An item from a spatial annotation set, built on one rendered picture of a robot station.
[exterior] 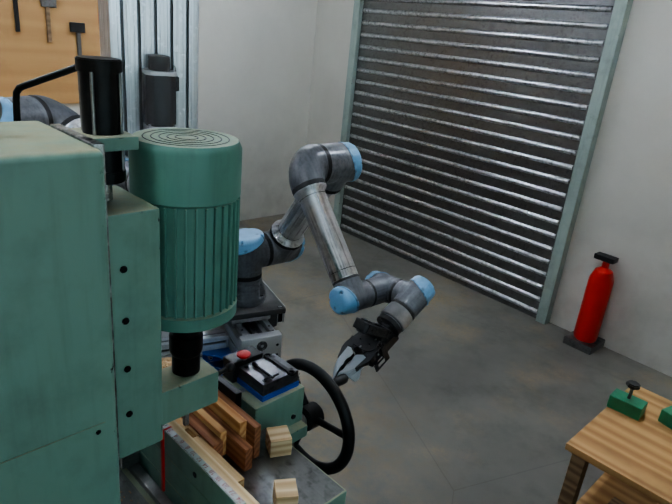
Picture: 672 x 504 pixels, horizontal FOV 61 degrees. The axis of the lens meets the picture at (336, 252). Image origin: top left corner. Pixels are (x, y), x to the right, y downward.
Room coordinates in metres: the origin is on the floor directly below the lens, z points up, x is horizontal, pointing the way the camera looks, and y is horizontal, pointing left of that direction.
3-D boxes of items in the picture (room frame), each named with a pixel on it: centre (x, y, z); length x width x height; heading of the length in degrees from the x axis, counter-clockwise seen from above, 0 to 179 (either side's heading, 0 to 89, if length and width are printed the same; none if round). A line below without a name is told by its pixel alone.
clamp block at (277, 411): (1.06, 0.13, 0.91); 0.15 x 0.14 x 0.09; 47
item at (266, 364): (1.06, 0.14, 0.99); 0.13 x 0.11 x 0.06; 47
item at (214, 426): (0.94, 0.24, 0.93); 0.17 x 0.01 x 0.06; 47
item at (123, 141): (0.80, 0.35, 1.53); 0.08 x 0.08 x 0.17; 47
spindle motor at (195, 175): (0.91, 0.25, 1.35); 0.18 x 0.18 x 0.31
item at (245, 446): (0.94, 0.21, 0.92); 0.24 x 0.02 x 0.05; 47
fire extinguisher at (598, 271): (3.21, -1.60, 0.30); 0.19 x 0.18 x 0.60; 134
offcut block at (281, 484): (0.78, 0.04, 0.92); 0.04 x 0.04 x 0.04; 14
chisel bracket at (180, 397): (0.89, 0.27, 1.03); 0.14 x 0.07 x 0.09; 137
